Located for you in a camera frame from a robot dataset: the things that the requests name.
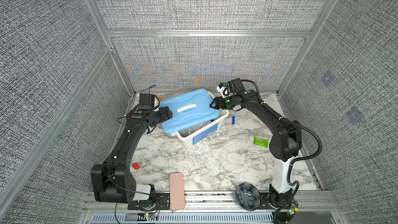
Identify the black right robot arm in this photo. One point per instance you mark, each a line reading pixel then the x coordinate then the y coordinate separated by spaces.
pixel 284 145

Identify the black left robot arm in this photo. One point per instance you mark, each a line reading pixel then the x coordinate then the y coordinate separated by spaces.
pixel 112 180

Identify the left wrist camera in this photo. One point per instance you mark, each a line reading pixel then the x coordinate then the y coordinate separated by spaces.
pixel 148 102

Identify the red bottle cap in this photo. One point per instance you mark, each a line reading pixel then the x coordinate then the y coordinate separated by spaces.
pixel 135 166

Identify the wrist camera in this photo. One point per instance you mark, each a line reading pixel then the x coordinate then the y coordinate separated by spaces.
pixel 148 102
pixel 233 87

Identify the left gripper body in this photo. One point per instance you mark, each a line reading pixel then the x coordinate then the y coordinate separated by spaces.
pixel 160 115

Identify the pink rectangular case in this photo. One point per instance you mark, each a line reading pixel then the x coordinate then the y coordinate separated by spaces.
pixel 177 195

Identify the blue-capped test tube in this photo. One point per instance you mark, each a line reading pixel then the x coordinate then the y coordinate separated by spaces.
pixel 236 131

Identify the white plastic storage bin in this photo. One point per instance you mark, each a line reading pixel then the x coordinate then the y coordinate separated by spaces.
pixel 195 134

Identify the blue plastic bin lid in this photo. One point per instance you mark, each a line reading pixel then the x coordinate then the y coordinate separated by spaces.
pixel 189 109

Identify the green packet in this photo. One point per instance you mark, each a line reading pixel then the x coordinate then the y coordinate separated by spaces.
pixel 261 142

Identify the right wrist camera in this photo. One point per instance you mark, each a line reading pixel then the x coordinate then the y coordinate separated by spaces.
pixel 233 87

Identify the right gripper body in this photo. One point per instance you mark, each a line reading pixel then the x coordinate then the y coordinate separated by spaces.
pixel 229 102

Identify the black flower-shaped dish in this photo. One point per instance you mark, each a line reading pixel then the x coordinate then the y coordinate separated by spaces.
pixel 248 196

